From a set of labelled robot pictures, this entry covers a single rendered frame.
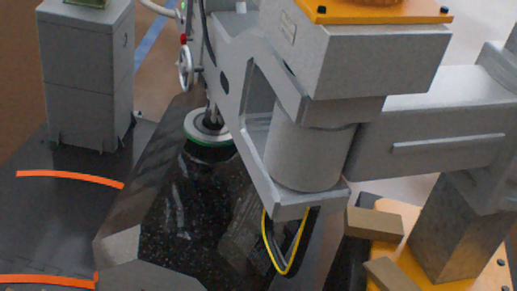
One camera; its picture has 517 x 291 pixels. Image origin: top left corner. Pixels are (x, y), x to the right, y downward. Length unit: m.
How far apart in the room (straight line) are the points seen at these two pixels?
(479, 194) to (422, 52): 0.67
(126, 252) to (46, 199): 1.33
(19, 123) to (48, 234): 0.95
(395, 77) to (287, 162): 0.33
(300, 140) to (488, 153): 0.54
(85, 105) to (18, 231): 0.77
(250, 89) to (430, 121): 0.44
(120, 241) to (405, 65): 1.09
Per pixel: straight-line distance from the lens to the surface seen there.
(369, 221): 1.90
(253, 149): 1.34
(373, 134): 1.18
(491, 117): 1.37
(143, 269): 1.69
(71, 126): 3.22
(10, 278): 2.67
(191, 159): 1.90
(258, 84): 1.33
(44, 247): 2.76
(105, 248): 1.80
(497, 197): 1.57
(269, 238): 1.54
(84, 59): 2.93
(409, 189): 3.45
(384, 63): 0.96
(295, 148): 1.15
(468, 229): 1.70
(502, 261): 2.08
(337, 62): 0.91
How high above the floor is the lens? 2.11
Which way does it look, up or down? 39 degrees down
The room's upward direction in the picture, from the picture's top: 11 degrees clockwise
